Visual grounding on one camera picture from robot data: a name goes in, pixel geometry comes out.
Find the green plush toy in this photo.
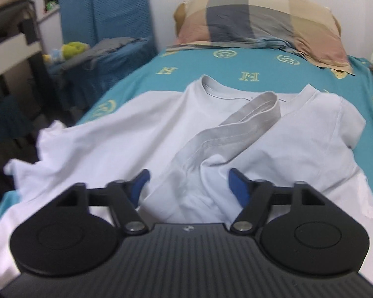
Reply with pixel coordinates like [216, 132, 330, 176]
[43, 41, 90, 63]

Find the plaid pillow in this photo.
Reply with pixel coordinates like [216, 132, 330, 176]
[166, 0, 355, 75]

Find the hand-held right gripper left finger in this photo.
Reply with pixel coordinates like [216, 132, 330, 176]
[55, 169, 151, 234]

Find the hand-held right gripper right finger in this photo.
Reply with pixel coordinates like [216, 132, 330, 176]
[229, 168, 326, 234]

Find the grey cloth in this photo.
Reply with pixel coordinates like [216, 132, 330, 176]
[61, 37, 150, 70]

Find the blue covered chair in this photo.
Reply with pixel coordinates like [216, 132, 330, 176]
[69, 0, 158, 112]
[47, 0, 97, 112]

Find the white t-shirt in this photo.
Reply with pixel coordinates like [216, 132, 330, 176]
[0, 74, 373, 286]

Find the bed with teal printed sheet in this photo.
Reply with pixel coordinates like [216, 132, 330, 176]
[0, 45, 373, 243]

